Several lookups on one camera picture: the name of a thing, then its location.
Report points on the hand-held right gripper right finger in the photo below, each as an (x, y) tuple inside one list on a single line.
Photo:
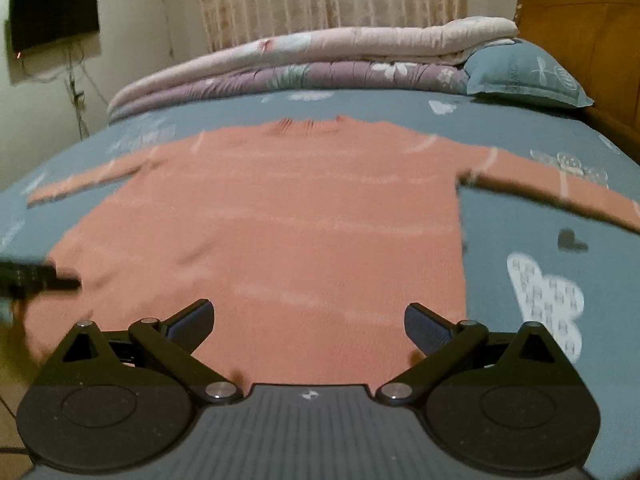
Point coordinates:
[(425, 327)]

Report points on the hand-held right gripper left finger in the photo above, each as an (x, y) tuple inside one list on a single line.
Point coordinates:
[(192, 322)]

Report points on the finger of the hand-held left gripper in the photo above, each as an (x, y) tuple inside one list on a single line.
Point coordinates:
[(35, 277)]

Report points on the pink knit sweater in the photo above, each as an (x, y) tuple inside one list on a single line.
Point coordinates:
[(300, 220)]

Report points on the purple floral quilt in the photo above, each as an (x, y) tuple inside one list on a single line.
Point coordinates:
[(300, 77)]

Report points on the blue pillow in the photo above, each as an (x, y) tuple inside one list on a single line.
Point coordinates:
[(520, 72)]

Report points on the light pink floral quilt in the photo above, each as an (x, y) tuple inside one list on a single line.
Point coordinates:
[(350, 42)]

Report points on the black wall-mounted television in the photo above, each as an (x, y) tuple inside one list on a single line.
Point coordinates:
[(52, 15)]

